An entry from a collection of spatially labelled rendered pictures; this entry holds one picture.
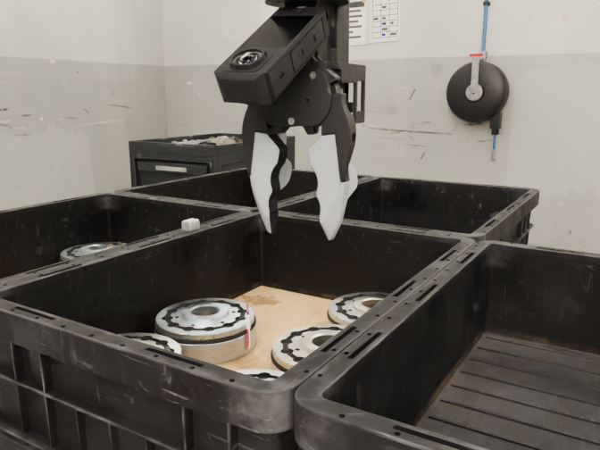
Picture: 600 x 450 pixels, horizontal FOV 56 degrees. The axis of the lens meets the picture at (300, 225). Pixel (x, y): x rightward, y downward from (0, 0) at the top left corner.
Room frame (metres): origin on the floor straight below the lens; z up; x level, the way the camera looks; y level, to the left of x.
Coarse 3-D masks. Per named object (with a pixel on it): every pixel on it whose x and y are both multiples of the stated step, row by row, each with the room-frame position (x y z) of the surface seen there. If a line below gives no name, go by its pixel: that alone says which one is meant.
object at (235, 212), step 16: (16, 208) 0.78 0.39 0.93; (32, 208) 0.79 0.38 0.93; (192, 208) 0.81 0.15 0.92; (208, 208) 0.79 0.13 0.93; (224, 208) 0.78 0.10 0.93; (240, 208) 0.78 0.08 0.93; (208, 224) 0.68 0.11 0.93; (144, 240) 0.60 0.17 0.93; (80, 256) 0.53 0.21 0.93; (96, 256) 0.54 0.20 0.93; (32, 272) 0.48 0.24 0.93
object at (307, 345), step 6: (318, 330) 0.50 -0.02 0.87; (324, 330) 0.50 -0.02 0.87; (330, 330) 0.50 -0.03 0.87; (336, 330) 0.50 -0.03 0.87; (306, 336) 0.49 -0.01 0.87; (312, 336) 0.49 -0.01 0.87; (318, 336) 0.49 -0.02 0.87; (324, 336) 0.49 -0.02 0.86; (330, 336) 0.49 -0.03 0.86; (306, 342) 0.48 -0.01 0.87; (312, 342) 0.49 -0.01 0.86; (306, 348) 0.47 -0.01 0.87; (312, 348) 0.46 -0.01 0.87
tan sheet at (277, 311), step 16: (256, 288) 0.73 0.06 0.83; (272, 288) 0.73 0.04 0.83; (256, 304) 0.67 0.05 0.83; (272, 304) 0.67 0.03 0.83; (288, 304) 0.67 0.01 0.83; (304, 304) 0.67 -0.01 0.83; (320, 304) 0.67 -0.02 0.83; (256, 320) 0.62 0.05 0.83; (272, 320) 0.62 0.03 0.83; (288, 320) 0.62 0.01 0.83; (304, 320) 0.62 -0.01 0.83; (320, 320) 0.62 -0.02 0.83; (256, 336) 0.57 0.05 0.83; (272, 336) 0.57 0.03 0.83; (256, 352) 0.53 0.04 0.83; (240, 368) 0.50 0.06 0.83; (256, 368) 0.50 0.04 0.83
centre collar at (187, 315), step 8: (192, 304) 0.57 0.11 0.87; (200, 304) 0.57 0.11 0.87; (208, 304) 0.57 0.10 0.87; (216, 304) 0.57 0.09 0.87; (184, 312) 0.55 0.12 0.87; (192, 312) 0.56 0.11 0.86; (224, 312) 0.55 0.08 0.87; (184, 320) 0.54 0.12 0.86; (192, 320) 0.53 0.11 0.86; (200, 320) 0.53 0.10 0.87; (208, 320) 0.53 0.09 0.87; (216, 320) 0.54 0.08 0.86
